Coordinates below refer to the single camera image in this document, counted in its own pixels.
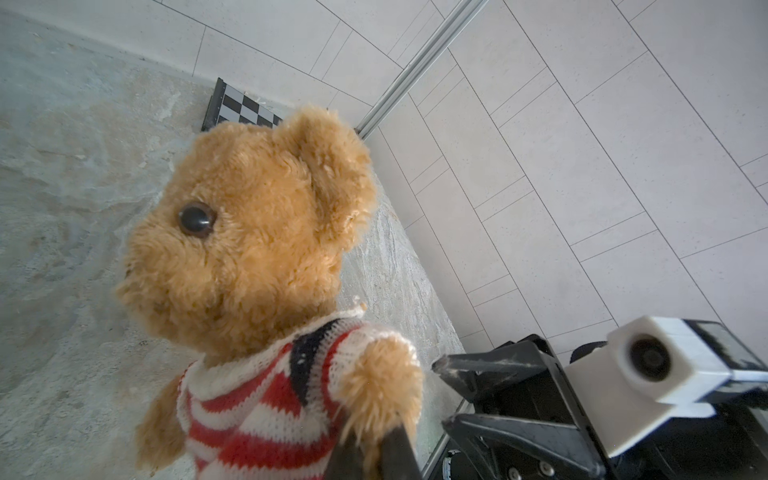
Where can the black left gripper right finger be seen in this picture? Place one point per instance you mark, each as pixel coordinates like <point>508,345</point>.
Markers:
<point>397,460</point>

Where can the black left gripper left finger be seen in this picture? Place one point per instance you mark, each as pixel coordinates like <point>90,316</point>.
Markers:
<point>346,461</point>

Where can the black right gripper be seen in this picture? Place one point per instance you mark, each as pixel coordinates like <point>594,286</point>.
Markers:
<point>531,425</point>

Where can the red white striped knit sweater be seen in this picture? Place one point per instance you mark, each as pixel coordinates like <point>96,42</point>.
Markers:
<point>278,414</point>

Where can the brown teddy bear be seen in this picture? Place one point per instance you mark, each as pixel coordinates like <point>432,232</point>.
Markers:
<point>244,247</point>

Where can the folded black chess board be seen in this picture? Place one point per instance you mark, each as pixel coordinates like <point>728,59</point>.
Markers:
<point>227,104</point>

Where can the aluminium corner profile right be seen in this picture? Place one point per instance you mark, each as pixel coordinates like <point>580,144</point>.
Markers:
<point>458,19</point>

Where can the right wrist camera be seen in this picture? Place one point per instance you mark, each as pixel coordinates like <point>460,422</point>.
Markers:
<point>654,369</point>

